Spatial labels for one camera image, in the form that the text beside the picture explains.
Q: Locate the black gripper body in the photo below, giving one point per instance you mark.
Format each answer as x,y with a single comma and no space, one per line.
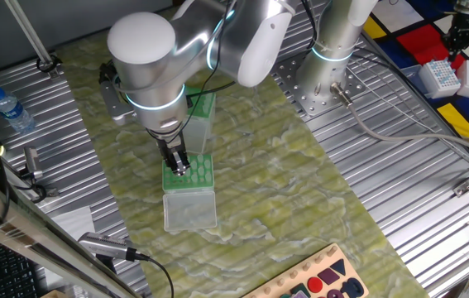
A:
171,145

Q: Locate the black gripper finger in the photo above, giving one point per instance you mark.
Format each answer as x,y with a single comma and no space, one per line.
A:
183,162
175,166

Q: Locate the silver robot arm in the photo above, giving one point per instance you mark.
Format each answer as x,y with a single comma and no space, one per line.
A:
143,54

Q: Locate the green rack pipette tip box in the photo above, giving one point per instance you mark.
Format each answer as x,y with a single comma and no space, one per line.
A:
199,134
190,211

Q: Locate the white pipette tip box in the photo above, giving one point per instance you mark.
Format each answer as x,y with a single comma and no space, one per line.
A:
438,78

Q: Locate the green marble pattern mat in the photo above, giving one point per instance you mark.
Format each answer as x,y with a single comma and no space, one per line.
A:
267,186

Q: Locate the white paper sheet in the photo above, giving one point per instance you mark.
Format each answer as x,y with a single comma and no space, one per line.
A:
75,223

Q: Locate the clear water bottle blue cap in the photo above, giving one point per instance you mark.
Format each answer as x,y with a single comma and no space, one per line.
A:
12,111

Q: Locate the dark teal block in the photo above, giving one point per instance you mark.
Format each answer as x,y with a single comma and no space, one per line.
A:
300,288

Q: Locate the small tan cardboard box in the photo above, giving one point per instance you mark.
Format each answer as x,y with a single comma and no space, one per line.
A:
54,294

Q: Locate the lilac block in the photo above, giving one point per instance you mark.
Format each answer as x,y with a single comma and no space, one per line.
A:
300,296

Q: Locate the wooden shape sorter board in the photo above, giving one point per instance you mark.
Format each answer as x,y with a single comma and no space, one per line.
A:
333,258

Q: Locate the red circle block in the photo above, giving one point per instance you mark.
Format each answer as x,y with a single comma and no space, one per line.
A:
315,284

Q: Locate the aluminium pole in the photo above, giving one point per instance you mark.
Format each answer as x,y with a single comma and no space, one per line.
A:
28,31

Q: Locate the purple square block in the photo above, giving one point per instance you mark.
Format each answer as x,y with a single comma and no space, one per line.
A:
328,276

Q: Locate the navy triangle block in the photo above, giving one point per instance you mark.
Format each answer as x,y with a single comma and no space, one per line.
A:
339,266

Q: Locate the black keyboard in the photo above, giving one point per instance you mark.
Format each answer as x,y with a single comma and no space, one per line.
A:
6,273

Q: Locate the purple round block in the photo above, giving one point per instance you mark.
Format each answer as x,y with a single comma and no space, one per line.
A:
335,294

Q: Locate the navy rounded block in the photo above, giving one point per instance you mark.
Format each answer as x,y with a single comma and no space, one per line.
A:
345,289

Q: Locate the colourful Mondrian pattern cloth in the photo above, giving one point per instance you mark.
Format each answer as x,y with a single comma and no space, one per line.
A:
420,45

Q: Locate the background black gripper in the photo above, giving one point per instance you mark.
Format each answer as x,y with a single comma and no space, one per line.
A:
459,37

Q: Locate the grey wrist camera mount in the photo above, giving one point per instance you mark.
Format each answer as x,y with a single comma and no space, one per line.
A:
114,103

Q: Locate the silver camera with black mount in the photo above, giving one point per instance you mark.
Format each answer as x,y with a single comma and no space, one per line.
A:
101,245

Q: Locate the small silver camera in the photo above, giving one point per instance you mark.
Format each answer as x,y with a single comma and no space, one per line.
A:
32,161

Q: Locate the silver perforated base plate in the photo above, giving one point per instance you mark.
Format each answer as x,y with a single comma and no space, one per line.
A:
321,107

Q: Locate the aluminium frame beam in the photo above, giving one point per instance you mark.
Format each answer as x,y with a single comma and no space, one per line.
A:
19,223

